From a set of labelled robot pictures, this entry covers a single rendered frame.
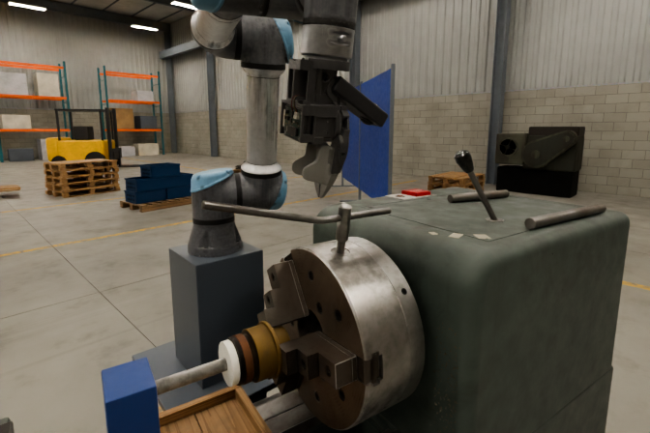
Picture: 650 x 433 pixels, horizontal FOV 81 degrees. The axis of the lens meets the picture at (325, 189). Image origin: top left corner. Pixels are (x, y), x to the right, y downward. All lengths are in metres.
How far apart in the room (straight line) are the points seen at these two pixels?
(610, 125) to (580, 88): 1.05
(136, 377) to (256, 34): 0.75
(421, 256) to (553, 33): 10.56
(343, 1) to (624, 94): 10.14
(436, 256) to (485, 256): 0.08
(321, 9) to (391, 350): 0.50
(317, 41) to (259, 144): 0.55
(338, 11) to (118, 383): 0.57
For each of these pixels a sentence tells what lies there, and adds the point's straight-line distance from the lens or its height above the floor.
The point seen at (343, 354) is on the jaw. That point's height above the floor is 1.11.
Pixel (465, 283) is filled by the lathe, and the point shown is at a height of 1.21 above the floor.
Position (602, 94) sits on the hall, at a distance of 10.64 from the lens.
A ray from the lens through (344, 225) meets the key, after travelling 0.63.
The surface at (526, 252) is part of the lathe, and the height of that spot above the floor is 1.24.
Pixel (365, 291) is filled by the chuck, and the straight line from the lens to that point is 0.62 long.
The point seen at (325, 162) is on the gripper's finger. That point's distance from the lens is 0.58.
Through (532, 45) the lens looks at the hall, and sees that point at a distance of 11.20.
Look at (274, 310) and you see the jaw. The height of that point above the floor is 1.14.
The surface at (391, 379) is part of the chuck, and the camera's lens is 0.66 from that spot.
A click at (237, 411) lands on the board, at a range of 0.90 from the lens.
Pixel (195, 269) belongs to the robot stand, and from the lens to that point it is 1.04.
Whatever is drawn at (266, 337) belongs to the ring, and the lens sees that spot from 0.66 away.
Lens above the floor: 1.44
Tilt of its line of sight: 9 degrees down
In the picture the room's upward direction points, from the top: straight up
